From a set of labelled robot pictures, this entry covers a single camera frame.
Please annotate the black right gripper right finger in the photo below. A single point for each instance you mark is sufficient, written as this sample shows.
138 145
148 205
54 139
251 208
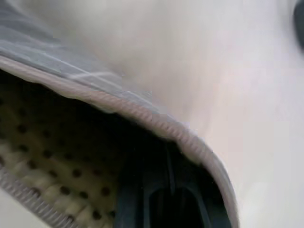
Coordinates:
211 202

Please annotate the dark rounded object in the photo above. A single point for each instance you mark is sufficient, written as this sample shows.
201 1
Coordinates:
299 23

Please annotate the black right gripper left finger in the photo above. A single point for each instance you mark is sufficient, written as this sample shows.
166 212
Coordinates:
133 194

